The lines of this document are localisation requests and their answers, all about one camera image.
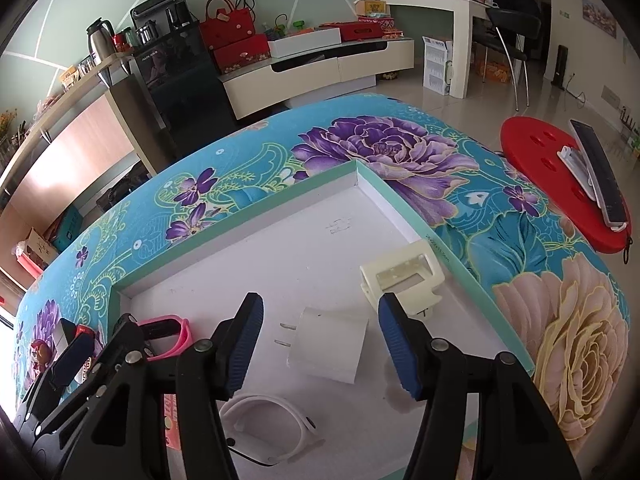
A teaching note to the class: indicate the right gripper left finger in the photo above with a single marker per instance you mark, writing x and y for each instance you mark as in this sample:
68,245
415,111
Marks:
124,435

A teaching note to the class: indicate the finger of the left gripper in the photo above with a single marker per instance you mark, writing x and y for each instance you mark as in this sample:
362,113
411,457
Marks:
50,434
50,385

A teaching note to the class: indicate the brown pink puppy toy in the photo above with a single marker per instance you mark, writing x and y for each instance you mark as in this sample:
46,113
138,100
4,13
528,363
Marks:
41,356

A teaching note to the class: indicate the pink smart band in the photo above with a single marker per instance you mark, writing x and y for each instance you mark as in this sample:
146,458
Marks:
172,327

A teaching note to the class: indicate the white smart band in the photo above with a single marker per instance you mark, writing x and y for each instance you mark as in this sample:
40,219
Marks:
266,430

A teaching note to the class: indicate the white charger plug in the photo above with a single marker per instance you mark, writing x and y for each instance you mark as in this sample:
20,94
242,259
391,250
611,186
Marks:
326,344

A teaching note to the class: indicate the cream plastic clip holder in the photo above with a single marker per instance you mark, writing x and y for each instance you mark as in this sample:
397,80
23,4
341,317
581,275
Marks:
412,273

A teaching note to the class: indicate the coral blue box cutter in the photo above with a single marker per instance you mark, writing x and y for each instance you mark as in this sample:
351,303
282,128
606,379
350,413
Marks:
172,436

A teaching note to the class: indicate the red paper bag floor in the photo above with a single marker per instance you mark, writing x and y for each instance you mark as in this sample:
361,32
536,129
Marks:
34,254

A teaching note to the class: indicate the teal storage box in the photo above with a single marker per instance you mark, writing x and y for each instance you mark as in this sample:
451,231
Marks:
66,228

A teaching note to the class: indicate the floral blue tablecloth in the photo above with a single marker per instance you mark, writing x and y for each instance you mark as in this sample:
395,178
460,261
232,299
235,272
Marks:
483,418

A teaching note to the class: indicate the mint white tray box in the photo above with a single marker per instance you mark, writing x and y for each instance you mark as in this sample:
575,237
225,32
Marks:
303,248

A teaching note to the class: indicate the wooden shelf desk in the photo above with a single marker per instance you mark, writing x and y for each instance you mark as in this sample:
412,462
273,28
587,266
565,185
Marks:
105,117

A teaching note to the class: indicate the black cabinet appliance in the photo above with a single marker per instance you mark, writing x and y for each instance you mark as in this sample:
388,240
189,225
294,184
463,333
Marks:
180,75

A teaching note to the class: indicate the black phone on stand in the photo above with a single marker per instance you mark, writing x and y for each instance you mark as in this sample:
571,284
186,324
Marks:
590,167

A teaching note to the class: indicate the red round stool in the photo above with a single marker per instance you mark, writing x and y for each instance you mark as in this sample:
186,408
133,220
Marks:
532,146

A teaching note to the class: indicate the steel thermos kettle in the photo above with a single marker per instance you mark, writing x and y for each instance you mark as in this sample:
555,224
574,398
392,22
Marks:
100,40

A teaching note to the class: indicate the white tv stand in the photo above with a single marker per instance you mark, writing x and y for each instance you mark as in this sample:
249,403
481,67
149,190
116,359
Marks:
324,72

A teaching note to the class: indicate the red gift bag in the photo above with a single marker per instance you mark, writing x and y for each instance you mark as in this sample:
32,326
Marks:
230,36

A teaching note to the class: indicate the white cardboard box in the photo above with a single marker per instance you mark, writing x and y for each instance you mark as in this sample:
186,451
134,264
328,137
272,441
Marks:
437,65

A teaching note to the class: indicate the black chair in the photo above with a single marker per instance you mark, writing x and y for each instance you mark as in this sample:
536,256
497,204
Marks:
509,32

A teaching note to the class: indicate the white desk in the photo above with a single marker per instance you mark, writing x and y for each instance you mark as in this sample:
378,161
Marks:
444,19

